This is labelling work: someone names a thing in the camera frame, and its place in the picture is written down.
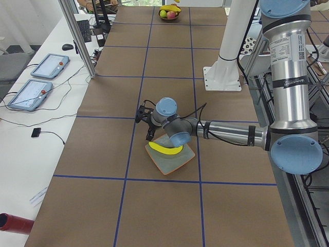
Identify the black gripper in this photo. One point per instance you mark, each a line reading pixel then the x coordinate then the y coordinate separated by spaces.
pixel 153 126

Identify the yellow banana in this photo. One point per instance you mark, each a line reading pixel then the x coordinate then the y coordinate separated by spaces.
pixel 170 8
pixel 165 150

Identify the blue square ceramic plate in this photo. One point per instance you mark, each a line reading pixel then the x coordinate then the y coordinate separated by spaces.
pixel 169 163

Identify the woven fruit basket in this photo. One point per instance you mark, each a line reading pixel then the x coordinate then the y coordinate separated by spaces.
pixel 168 15

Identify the yellow banana in basket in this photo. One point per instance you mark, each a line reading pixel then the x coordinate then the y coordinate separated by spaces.
pixel 170 8

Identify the brown paper table cover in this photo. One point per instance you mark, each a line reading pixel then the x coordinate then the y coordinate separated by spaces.
pixel 107 191

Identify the small black device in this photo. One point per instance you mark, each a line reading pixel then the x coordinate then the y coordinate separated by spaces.
pixel 36 132

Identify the teach pendant tablet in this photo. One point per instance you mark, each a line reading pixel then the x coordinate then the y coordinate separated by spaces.
pixel 31 95
pixel 50 66

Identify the black computer mouse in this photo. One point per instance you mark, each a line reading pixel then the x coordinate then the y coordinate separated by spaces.
pixel 66 47

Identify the black keyboard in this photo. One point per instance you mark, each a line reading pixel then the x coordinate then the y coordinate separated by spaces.
pixel 84 28

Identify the red cylinder bottle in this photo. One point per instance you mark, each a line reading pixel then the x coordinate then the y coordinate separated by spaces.
pixel 15 224

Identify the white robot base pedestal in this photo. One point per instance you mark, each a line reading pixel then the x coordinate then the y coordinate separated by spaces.
pixel 223 75

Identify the aluminium frame post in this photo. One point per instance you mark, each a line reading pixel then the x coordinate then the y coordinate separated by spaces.
pixel 75 31

